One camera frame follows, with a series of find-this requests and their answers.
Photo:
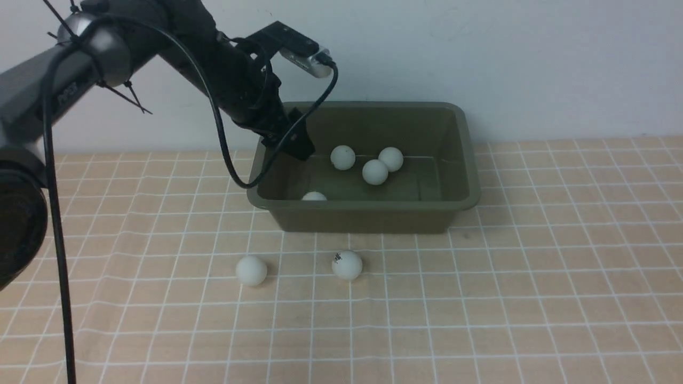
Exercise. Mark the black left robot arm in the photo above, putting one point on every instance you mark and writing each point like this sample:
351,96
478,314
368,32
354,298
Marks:
103,43

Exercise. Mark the checkered peach tablecloth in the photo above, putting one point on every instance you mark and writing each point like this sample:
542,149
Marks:
568,271

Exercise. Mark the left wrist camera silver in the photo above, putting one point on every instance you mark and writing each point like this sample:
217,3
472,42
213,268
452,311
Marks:
303,51

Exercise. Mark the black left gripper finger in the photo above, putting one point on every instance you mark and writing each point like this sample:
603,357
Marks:
298,145

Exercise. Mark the white ping-pong ball logo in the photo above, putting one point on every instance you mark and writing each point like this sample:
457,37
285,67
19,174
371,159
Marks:
343,157
375,172
347,265

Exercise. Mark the white ping-pong ball plain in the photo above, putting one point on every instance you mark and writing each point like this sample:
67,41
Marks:
392,157

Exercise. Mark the white ping-pong ball front logo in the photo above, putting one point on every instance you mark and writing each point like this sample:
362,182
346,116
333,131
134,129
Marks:
375,172

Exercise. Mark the olive green plastic bin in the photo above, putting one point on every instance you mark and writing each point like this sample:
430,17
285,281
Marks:
438,179

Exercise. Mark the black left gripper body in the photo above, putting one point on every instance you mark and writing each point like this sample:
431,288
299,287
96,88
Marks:
233,70

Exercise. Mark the white ping-pong ball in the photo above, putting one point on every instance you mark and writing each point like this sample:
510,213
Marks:
314,196
251,271

